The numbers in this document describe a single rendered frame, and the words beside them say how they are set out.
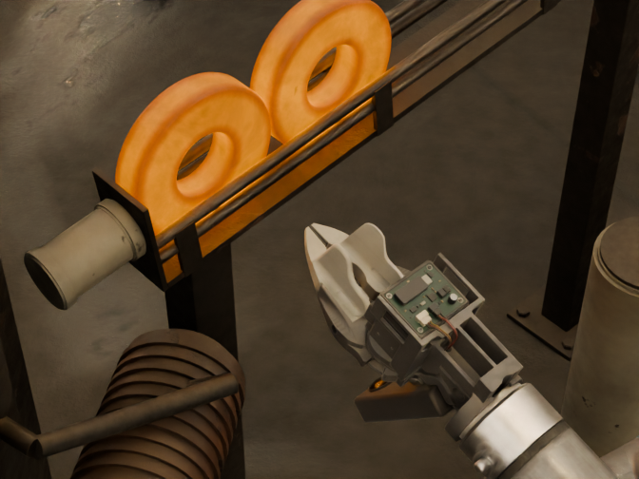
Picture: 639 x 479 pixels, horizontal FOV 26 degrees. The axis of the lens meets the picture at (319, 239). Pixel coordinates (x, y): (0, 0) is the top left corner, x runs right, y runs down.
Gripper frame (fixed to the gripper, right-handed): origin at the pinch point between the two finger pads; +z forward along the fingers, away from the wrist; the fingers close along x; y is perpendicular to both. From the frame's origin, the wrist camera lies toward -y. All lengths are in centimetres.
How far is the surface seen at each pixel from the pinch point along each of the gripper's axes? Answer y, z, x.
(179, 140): -0.8, 14.9, 2.7
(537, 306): -73, -3, -64
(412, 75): -6.3, 11.2, -24.5
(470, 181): -82, 22, -77
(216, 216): -9.0, 10.4, 0.6
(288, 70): 0.0, 15.1, -9.9
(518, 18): -8.0, 11.2, -41.2
